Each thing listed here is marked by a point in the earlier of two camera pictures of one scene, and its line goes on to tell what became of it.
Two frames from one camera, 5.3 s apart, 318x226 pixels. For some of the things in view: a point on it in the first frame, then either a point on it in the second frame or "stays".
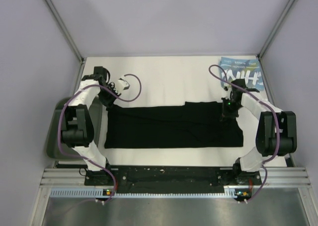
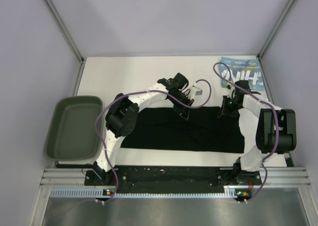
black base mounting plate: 178,179 stays
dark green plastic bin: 53,150 stays
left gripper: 109,102 -> 183,111
